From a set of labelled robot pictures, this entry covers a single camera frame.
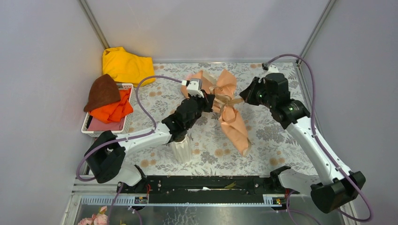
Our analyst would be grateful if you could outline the brown cloth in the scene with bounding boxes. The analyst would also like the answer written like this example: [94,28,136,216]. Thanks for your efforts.
[84,74,121,112]

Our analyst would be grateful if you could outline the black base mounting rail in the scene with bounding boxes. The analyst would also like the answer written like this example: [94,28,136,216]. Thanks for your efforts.
[118,175,291,205]

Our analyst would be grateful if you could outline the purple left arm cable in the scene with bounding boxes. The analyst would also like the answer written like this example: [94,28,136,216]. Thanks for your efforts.
[75,75,190,225]

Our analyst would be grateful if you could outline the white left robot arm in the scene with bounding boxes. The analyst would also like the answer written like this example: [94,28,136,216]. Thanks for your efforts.
[84,94,215,193]

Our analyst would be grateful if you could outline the pink cloth in basket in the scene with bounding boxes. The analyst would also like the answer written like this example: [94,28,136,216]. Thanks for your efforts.
[86,116,125,131]

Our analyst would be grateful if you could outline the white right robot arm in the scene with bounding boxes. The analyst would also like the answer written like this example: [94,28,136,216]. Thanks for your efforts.
[239,73,366,213]

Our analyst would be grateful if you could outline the floral patterned table mat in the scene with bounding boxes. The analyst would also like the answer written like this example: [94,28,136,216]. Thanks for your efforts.
[125,63,316,176]

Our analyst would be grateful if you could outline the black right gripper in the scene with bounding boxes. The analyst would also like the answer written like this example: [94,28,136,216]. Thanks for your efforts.
[239,77,275,109]

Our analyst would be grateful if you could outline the flower bouquet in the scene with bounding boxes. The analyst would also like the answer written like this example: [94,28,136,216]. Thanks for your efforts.
[186,69,252,157]

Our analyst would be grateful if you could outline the orange cloth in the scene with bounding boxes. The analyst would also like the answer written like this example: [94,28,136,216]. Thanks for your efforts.
[89,89,134,124]

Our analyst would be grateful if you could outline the white ribbed vase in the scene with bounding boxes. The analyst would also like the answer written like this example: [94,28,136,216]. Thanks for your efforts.
[169,136,192,164]

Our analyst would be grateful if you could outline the white plastic basket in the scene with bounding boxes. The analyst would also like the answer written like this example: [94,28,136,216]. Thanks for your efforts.
[81,82,138,138]

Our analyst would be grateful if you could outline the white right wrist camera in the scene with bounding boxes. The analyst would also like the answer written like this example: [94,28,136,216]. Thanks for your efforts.
[262,63,279,76]

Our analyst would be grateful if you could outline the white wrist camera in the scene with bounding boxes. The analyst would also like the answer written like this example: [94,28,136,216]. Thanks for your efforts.
[262,63,279,76]
[182,78,205,98]

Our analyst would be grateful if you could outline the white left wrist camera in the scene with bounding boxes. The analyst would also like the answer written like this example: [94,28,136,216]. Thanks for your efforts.
[182,78,205,98]

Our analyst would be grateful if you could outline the yellow cloth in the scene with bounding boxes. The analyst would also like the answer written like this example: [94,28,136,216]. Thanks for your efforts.
[102,47,155,87]

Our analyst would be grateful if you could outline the pink artificial flowers at bottom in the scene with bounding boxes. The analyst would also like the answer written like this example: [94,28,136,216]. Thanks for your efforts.
[77,206,108,225]

